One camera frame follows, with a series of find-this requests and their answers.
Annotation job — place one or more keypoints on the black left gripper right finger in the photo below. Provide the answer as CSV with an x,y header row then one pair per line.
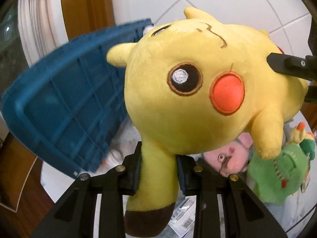
x,y
225,206

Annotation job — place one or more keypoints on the pink pig plush toy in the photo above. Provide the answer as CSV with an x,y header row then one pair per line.
x,y
232,158

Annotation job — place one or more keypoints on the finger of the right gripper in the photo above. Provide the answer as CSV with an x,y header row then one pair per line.
x,y
303,68

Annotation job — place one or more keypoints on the white barcode packet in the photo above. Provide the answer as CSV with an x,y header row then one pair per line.
x,y
183,218

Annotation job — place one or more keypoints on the white curtain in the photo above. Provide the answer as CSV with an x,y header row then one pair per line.
x,y
41,27

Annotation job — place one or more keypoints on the green frog plush toy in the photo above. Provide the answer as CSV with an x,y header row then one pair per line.
x,y
277,178

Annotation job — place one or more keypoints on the yellow Pikachu plush toy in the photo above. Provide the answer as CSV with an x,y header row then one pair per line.
x,y
192,86

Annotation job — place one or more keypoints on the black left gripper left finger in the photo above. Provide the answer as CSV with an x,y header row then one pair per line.
x,y
74,213

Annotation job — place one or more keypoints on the blue plastic storage bin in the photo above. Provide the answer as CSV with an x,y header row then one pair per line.
x,y
68,106

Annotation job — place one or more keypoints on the small yellow duck plush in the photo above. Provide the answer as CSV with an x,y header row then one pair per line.
x,y
304,139

